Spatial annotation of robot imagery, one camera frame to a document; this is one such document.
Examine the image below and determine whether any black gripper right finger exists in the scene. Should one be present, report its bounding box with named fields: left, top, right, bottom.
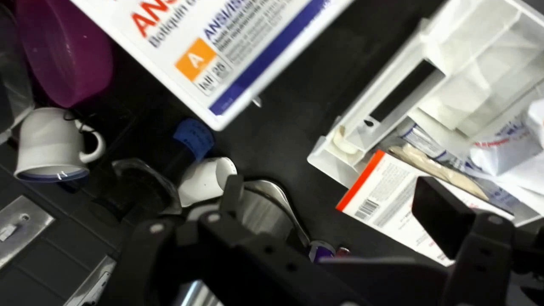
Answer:
left=321, top=176, right=544, bottom=306

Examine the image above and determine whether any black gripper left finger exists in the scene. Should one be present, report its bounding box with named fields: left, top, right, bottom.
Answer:
left=97, top=174, right=352, bottom=306

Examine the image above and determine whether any white dressing packet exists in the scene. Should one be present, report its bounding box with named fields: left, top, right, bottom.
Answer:
left=469, top=100, right=542, bottom=176

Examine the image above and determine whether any white first aid box base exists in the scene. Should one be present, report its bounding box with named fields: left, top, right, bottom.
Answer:
left=308, top=0, right=544, bottom=264

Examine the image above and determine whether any white first aid box lid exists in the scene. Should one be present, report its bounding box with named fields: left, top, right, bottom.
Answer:
left=71, top=0, right=354, bottom=130

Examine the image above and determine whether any white mug by kettle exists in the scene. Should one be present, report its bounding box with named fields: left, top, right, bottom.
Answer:
left=14, top=106, right=107, bottom=181

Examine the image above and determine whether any red bowl with purple lid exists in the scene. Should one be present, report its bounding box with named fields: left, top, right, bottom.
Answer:
left=15, top=0, right=114, bottom=108

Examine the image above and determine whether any wall outlet plate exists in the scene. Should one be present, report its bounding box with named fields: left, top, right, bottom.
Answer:
left=0, top=195, right=54, bottom=268

